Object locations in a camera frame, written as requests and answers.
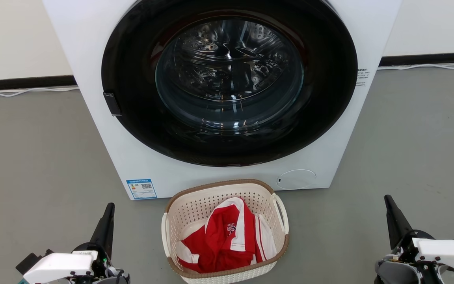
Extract white front-load washing machine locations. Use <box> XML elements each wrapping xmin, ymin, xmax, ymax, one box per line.
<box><xmin>42</xmin><ymin>0</ymin><xmax>403</xmax><ymax>200</ymax></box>

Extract small white text sticker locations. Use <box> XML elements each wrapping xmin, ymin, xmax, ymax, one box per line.
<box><xmin>355</xmin><ymin>68</ymin><xmax>370</xmax><ymax>86</ymax></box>

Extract round black washer door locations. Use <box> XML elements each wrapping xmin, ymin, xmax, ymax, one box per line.
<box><xmin>101</xmin><ymin>0</ymin><xmax>358</xmax><ymax>167</ymax></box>

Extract round white filter cover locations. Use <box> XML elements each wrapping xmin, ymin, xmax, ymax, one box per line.
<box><xmin>277</xmin><ymin>169</ymin><xmax>316</xmax><ymax>190</ymax></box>

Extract white floor cable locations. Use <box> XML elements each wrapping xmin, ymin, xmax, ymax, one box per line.
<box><xmin>377</xmin><ymin>61</ymin><xmax>454</xmax><ymax>71</ymax></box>
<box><xmin>0</xmin><ymin>87</ymin><xmax>80</xmax><ymax>97</ymax></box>

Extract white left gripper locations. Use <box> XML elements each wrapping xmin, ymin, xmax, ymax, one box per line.
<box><xmin>24</xmin><ymin>203</ymin><xmax>115</xmax><ymax>284</ymax></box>

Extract black door latch handle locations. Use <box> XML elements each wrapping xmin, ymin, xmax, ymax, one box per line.
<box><xmin>103</xmin><ymin>92</ymin><xmax>122</xmax><ymax>117</ymax></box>

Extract cream perforated laundry basket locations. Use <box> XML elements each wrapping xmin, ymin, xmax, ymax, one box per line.
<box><xmin>161</xmin><ymin>179</ymin><xmax>290</xmax><ymax>284</ymax></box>

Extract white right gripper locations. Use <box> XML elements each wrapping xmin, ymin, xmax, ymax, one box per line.
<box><xmin>384</xmin><ymin>195</ymin><xmax>454</xmax><ymax>273</ymax></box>

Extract red and white jersey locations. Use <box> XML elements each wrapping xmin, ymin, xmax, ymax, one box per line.
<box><xmin>176</xmin><ymin>197</ymin><xmax>277</xmax><ymax>274</ymax></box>

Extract blue energy label sticker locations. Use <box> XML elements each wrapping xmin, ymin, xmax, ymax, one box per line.
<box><xmin>126</xmin><ymin>179</ymin><xmax>158</xmax><ymax>200</ymax></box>

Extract steel washing drum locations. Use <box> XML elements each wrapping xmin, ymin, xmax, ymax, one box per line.
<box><xmin>156</xmin><ymin>18</ymin><xmax>304</xmax><ymax>131</ymax></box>

